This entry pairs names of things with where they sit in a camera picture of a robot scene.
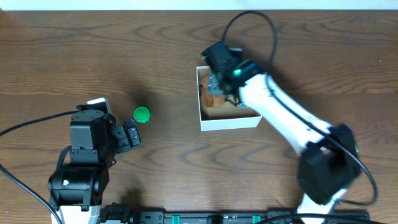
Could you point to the yellow grey toy truck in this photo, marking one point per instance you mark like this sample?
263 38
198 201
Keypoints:
214 89

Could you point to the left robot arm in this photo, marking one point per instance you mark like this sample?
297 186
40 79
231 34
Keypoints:
82 173

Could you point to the green round disc toy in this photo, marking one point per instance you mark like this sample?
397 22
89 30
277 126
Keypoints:
141 114

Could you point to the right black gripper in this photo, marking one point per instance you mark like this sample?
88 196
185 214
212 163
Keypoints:
216 86

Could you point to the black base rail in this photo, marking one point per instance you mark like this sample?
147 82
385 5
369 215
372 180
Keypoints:
125 214

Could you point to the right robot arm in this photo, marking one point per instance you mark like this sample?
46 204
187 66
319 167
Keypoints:
328 158

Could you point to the white cardboard box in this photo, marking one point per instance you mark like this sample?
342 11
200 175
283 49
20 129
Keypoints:
226 116

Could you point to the brown plush bear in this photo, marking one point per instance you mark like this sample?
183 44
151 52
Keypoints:
208 100

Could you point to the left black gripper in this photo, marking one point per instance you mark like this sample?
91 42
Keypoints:
123 138

